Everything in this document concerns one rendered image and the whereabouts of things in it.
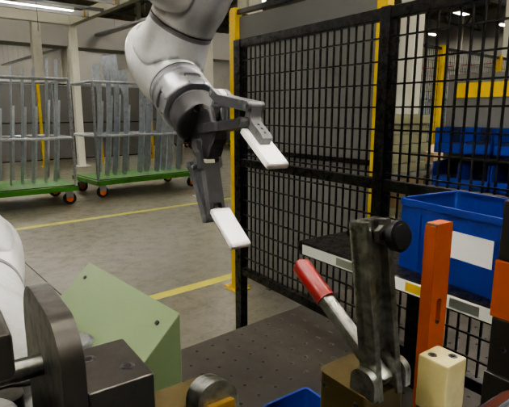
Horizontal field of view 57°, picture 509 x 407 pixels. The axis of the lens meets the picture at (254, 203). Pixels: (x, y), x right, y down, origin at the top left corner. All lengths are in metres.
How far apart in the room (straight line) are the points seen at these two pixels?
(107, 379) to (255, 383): 0.80
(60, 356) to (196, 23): 0.53
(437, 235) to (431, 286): 0.06
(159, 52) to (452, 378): 0.57
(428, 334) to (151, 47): 0.54
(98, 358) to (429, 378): 0.33
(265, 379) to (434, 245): 0.73
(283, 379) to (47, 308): 0.89
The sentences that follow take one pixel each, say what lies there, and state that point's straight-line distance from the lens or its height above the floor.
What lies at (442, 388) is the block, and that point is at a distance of 0.55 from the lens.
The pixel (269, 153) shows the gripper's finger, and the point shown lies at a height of 1.27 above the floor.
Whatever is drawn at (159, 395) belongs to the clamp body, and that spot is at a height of 1.07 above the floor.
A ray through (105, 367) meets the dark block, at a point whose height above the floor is 1.12.
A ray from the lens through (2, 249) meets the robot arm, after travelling 1.01.
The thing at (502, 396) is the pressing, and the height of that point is 1.00.
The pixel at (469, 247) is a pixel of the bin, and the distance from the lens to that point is 0.83.
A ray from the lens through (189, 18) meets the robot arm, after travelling 0.72.
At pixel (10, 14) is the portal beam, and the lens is 12.00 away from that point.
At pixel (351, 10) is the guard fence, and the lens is 2.70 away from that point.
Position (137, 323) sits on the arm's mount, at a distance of 0.87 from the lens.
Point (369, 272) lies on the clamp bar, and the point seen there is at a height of 1.17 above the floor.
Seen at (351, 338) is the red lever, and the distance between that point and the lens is 0.51.
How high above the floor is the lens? 1.32
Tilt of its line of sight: 11 degrees down
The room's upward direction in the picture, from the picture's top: straight up
